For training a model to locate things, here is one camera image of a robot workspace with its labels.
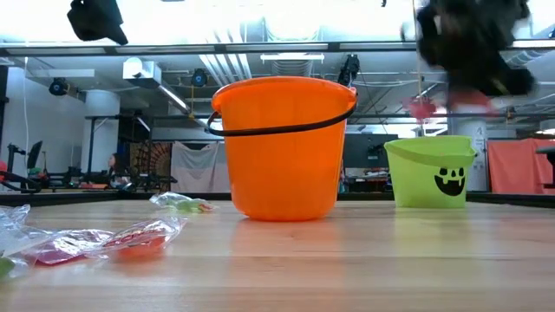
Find white hanging cloth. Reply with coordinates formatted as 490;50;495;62
169;140;232;194

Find orange candy in clear wrapper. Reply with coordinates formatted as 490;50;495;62
88;216;188;263

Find yellow hanging cord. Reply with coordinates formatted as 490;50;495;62
411;0;425;136

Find pink candy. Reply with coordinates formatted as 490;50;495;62
19;228;114;267

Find black round hanging camera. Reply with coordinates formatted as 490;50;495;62
190;68;209;88
48;76;71;98

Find black hanging device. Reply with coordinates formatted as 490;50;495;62
337;53;362;87

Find clear candy wrapper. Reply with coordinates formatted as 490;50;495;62
0;204;53;257

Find spider web decoration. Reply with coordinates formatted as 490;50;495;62
128;141;173;192

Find black vertical frame post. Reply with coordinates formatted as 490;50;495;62
0;64;10;151

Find black table edge rail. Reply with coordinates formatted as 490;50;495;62
0;189;555;208

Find green plastic bucket ghost face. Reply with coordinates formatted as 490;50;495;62
383;134;478;210

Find orange hanging cloth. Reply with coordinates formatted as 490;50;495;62
486;138;555;195

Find white round pillar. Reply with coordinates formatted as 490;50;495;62
80;89;121;174
448;110;489;192

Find person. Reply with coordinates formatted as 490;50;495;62
107;152;130;189

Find small black monitor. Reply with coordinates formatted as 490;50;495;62
26;140;44;171

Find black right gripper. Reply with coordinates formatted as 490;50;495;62
415;0;537;98

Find grey horizontal frame bar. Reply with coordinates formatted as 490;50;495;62
0;40;555;57

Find white ceiling duct box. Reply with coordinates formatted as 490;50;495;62
122;56;163;84

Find green candy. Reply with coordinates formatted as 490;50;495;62
148;192;219;215
0;255;27;283

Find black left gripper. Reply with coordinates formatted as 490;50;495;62
66;0;129;47

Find orange plastic bucket black handle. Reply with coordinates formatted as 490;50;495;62
206;75;360;223

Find red candy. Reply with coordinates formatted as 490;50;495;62
400;88;494;121

